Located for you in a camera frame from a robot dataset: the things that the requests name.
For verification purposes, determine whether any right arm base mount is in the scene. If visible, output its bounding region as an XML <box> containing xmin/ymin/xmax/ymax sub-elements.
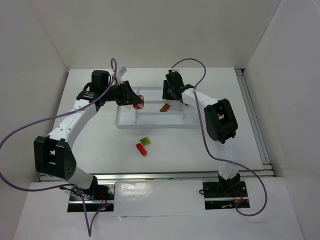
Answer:
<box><xmin>198</xmin><ymin>181</ymin><xmax>250</xmax><ymax>210</ymax></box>

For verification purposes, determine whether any white compartment tray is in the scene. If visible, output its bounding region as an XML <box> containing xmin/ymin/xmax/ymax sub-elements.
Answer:
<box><xmin>115</xmin><ymin>86</ymin><xmax>200</xmax><ymax>129</ymax></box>

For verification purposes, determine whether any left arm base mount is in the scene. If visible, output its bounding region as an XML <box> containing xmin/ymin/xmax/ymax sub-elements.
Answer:
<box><xmin>59</xmin><ymin>183</ymin><xmax>116</xmax><ymax>213</ymax></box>

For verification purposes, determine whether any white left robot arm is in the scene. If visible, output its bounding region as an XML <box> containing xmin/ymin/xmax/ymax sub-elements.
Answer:
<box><xmin>33</xmin><ymin>67</ymin><xmax>143</xmax><ymax>198</ymax></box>

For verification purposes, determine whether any green lego brick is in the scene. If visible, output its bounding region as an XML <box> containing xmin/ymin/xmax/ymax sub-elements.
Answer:
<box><xmin>139</xmin><ymin>137</ymin><xmax>151</xmax><ymax>146</ymax></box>

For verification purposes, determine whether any aluminium rail right side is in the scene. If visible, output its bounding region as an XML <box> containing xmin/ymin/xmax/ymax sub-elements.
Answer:
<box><xmin>234</xmin><ymin>68</ymin><xmax>275</xmax><ymax>177</ymax></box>

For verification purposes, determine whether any white lego brick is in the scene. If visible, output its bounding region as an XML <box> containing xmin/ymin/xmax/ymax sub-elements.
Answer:
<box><xmin>125</xmin><ymin>105</ymin><xmax>133</xmax><ymax>110</ymax></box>

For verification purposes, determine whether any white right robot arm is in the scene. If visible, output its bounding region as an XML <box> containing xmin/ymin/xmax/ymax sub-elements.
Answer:
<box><xmin>162</xmin><ymin>70</ymin><xmax>241</xmax><ymax>195</ymax></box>

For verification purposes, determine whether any aluminium rail front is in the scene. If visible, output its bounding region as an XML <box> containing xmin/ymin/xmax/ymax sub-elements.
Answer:
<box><xmin>37</xmin><ymin>170</ymin><xmax>226</xmax><ymax>186</ymax></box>

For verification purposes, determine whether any red arch lego brick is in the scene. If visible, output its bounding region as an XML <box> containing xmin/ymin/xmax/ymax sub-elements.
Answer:
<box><xmin>133</xmin><ymin>94</ymin><xmax>145</xmax><ymax>110</ymax></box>

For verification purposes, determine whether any brown lego plate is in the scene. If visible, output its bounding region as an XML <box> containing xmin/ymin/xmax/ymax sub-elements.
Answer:
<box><xmin>159</xmin><ymin>103</ymin><xmax>171</xmax><ymax>113</ymax></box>

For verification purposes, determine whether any aluminium rail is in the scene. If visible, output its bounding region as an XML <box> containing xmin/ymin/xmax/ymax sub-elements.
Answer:
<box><xmin>234</xmin><ymin>68</ymin><xmax>275</xmax><ymax>177</ymax></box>
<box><xmin>37</xmin><ymin>170</ymin><xmax>226</xmax><ymax>186</ymax></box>

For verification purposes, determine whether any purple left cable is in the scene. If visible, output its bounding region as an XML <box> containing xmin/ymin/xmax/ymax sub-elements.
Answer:
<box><xmin>0</xmin><ymin>58</ymin><xmax>119</xmax><ymax>237</ymax></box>

